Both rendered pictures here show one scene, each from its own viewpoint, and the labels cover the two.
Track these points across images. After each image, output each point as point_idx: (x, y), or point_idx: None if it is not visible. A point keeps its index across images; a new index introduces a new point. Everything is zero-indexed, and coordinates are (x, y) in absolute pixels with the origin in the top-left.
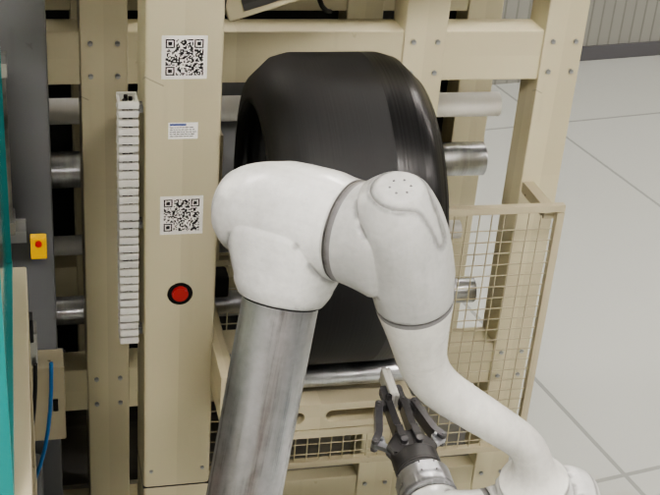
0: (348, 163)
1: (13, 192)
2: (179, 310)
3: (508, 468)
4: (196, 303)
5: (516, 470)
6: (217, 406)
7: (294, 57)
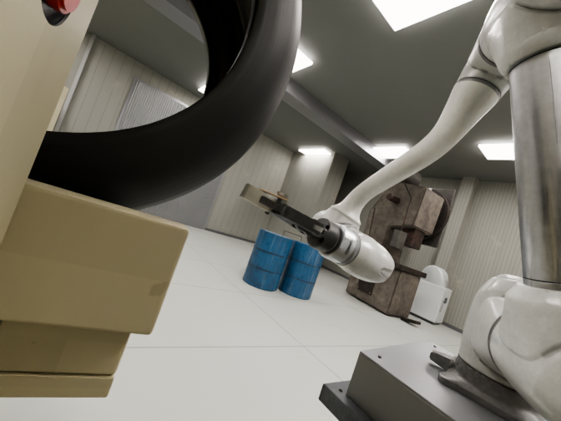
0: None
1: None
2: (36, 43)
3: (349, 211)
4: (63, 48)
5: (361, 207)
6: (130, 311)
7: None
